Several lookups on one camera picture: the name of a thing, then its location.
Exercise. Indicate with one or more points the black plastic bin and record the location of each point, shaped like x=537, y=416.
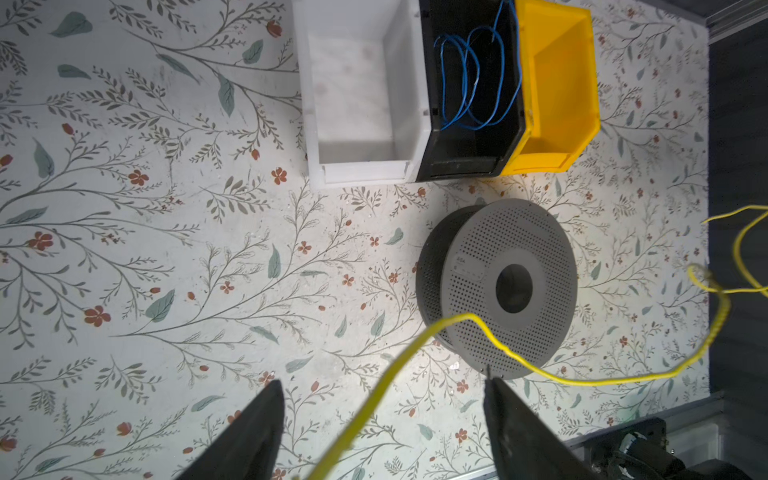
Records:
x=474, y=79

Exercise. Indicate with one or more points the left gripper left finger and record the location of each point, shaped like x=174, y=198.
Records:
x=249, y=446

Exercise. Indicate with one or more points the grey perforated cable spool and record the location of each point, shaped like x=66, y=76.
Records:
x=508, y=262

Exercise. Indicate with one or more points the white plastic bin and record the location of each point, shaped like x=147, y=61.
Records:
x=365, y=103

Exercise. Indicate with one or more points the yellow plastic bin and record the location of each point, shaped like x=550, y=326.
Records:
x=559, y=87

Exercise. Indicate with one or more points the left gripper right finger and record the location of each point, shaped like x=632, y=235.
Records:
x=522, y=446

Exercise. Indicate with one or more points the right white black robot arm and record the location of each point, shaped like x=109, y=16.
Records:
x=640, y=451

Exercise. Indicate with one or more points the floral table mat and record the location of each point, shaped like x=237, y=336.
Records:
x=164, y=258

